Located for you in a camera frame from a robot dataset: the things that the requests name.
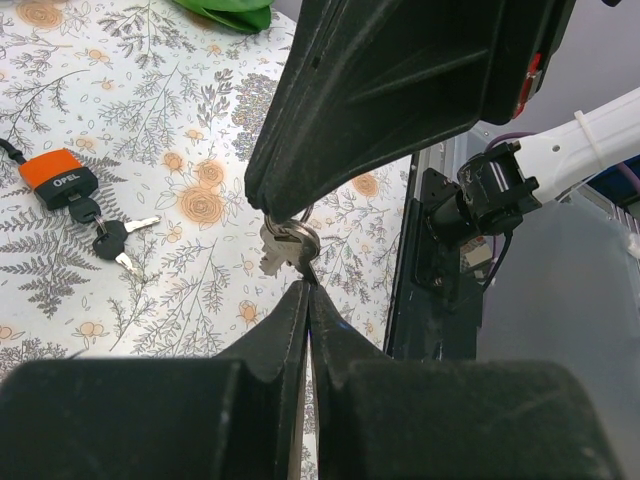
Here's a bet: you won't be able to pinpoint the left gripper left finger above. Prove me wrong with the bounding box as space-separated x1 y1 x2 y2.
1 281 310 479

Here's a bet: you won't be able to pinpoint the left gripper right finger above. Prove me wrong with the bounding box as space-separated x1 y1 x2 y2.
309 287 623 479

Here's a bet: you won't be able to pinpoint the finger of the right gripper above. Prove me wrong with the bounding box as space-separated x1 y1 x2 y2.
261 0 574 221
244 1 379 210

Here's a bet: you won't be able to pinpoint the silver keys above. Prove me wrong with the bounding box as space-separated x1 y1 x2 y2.
260 205 321 285

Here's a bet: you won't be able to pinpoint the black-headed keys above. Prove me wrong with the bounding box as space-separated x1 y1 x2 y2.
68 196 161 279

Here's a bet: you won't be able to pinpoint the orange padlock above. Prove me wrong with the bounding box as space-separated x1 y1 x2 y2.
1 139 99 211

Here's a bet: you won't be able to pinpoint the bok choy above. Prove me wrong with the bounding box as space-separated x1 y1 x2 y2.
176 0 274 34

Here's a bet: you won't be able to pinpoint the floral table mat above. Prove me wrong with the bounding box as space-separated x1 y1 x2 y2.
0 0 416 480

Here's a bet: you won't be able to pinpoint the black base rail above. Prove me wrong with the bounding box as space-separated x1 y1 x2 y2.
383 134 491 361

